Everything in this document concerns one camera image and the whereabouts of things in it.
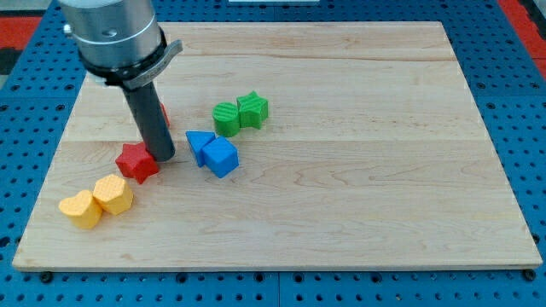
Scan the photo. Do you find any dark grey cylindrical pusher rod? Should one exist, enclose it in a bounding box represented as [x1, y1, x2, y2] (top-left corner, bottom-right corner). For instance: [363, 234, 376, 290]
[122, 83, 176, 162]

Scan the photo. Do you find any red circle block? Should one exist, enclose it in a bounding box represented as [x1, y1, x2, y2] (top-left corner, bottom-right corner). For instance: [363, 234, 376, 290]
[160, 103, 171, 128]

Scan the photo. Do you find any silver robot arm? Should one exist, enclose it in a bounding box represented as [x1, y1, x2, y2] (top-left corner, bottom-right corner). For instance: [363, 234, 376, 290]
[59, 0, 183, 162]

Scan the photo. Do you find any red star block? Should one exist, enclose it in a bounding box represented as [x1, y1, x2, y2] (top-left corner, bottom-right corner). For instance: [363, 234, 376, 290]
[115, 142, 160, 184]

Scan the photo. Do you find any green circle block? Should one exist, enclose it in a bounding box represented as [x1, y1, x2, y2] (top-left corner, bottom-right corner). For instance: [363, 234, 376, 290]
[212, 102, 241, 137]

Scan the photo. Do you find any green star block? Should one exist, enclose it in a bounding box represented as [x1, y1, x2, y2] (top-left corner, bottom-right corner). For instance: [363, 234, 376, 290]
[236, 91, 269, 130]

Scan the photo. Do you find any blue triangle block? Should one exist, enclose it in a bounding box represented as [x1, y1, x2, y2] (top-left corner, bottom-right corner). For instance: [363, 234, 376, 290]
[185, 130, 216, 167]

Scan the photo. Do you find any blue cube block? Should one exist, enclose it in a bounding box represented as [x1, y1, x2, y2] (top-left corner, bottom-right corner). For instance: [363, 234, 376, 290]
[202, 136, 239, 178]

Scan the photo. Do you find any yellow hexagon block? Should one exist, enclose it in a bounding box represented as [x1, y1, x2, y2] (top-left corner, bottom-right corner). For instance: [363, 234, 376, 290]
[93, 174, 134, 215]

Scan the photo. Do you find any yellow heart block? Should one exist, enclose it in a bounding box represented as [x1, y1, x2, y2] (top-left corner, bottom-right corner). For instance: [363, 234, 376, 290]
[58, 189, 103, 229]

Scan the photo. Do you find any light wooden board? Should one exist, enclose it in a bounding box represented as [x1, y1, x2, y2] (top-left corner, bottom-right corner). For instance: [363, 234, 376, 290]
[13, 21, 543, 272]

